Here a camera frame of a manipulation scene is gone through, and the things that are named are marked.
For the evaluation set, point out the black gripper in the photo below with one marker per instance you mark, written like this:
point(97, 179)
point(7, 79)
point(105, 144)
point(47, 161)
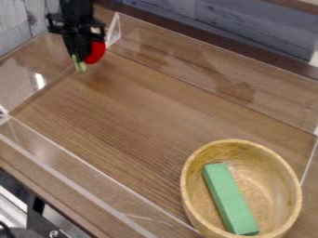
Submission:
point(77, 34)

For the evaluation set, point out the red toy strawberry green stem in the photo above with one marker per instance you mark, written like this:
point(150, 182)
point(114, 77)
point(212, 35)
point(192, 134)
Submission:
point(98, 50)

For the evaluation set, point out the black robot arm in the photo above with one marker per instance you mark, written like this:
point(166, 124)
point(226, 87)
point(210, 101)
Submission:
point(77, 10)

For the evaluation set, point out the green rectangular block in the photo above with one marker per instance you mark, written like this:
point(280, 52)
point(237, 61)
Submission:
point(236, 213)

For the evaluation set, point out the black metal stand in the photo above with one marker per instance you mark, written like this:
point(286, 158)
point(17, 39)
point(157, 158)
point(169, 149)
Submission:
point(38, 223)

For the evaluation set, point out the wooden bowl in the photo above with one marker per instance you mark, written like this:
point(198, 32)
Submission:
point(268, 182)

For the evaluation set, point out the clear acrylic enclosure wall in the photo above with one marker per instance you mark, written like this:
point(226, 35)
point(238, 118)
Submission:
point(97, 140)

